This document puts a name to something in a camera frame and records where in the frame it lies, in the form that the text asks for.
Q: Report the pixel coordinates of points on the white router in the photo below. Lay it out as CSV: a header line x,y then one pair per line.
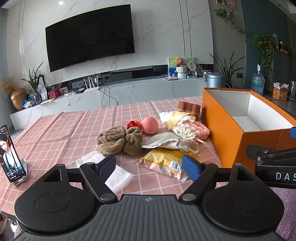
x,y
91,89

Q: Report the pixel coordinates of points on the pink ball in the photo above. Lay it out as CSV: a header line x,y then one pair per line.
x,y
149,125

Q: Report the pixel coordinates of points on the silver phone stand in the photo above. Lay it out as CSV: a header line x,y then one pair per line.
x,y
22,180

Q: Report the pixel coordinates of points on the cream cloth pouch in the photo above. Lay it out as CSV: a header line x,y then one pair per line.
x,y
161,141

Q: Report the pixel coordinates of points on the framed wall picture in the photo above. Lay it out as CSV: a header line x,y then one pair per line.
x,y
226,3

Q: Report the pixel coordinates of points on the pink checked tablecloth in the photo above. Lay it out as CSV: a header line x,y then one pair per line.
x,y
69,129

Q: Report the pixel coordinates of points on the bushy vine plant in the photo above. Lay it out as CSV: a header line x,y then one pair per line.
x,y
264,48

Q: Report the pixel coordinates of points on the dark cabinet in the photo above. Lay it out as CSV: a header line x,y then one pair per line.
x,y
281,67

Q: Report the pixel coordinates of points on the grey trash can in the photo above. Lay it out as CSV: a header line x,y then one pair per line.
x,y
215,81

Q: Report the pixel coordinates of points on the blue water bottle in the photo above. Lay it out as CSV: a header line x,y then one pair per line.
x,y
257,83

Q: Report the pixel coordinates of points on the long-leaf potted plant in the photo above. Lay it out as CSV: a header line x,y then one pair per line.
x,y
227,74

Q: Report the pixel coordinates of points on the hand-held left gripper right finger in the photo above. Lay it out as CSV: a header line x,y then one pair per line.
x,y
190,168

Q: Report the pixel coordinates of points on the yellow snack packet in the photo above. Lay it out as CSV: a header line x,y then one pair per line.
x,y
161,160

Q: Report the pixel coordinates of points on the black wall television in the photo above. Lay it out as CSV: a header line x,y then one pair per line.
x,y
90,39

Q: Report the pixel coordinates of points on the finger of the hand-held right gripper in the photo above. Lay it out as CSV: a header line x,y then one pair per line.
x,y
254,151
293,133

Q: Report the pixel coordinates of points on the gold vase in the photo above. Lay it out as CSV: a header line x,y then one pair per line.
x,y
18,99

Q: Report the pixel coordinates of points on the hanging vine plant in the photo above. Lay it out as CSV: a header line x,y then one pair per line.
x,y
227,15

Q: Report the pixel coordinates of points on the black smartphone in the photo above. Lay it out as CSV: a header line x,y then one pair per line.
x,y
11,157

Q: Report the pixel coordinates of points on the white cloth wipe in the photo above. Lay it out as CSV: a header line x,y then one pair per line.
x,y
120,178

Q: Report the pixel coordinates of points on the orange cardboard box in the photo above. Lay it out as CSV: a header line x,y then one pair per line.
x,y
222,129

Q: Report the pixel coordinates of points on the dried flower bunch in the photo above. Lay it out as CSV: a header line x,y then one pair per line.
x,y
7,84

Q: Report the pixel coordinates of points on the brown fluffy towel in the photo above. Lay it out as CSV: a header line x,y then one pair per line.
x,y
111,141

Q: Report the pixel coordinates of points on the brown sponge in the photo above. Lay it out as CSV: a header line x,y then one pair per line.
x,y
189,107

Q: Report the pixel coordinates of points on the green plant in glass vase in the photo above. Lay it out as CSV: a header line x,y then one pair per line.
x,y
34,81

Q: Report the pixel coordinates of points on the red and yellow tissue box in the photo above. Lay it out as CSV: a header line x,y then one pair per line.
x,y
279,92

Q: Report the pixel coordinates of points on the pink and white knit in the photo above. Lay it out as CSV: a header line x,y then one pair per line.
x,y
192,131

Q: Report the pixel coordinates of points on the red gift box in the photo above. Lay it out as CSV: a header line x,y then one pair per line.
x,y
63,91
53,93

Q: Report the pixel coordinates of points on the white round fan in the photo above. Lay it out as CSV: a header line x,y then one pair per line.
x,y
191,65

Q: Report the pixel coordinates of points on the white marble television console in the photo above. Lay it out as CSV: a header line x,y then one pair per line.
x,y
138,92

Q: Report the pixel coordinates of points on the orange crochet ball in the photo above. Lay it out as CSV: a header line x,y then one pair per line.
x,y
132,124

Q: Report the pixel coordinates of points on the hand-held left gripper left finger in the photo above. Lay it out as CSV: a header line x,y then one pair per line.
x,y
106,166

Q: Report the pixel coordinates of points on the orange plush toy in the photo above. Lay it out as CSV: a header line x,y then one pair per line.
x,y
178,61

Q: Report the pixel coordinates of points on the wall socket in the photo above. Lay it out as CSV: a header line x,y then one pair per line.
x,y
239,74

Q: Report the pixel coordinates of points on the silver flat device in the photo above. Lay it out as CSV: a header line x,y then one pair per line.
x,y
171,78

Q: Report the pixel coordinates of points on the blue and green painting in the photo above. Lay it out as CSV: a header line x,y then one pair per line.
x,y
171,69

